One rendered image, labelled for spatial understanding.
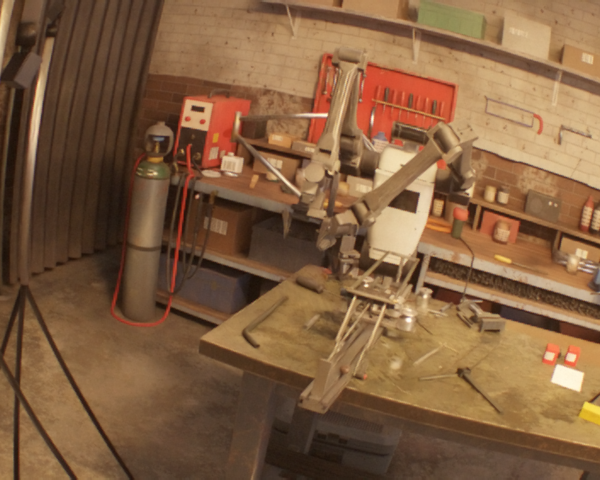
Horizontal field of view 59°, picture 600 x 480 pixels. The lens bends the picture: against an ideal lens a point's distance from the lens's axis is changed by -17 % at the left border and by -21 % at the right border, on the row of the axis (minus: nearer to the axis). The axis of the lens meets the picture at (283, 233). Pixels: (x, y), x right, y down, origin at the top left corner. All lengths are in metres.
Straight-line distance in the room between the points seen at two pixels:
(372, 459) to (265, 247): 1.45
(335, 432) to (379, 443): 0.18
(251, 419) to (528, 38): 2.66
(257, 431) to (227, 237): 1.94
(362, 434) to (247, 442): 0.83
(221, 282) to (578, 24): 2.75
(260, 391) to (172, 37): 3.26
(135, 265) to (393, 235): 1.61
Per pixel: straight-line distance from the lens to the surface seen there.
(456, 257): 3.07
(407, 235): 2.35
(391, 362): 1.60
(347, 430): 2.44
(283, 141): 3.86
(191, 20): 4.41
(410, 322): 1.69
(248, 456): 1.73
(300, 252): 3.33
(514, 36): 3.56
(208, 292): 3.62
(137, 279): 3.51
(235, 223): 3.41
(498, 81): 3.78
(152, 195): 3.36
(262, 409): 1.62
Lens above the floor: 1.56
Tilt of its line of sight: 16 degrees down
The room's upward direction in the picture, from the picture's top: 10 degrees clockwise
